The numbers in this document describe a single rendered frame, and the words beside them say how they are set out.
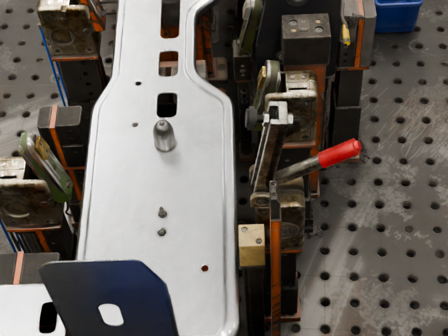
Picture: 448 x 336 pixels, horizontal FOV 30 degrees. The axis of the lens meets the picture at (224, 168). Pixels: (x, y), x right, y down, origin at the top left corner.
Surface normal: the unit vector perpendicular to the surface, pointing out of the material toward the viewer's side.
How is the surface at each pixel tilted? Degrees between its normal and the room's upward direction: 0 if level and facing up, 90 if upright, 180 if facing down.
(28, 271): 0
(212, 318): 0
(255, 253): 90
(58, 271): 90
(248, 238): 0
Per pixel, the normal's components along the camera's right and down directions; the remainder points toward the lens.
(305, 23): -0.05, -0.58
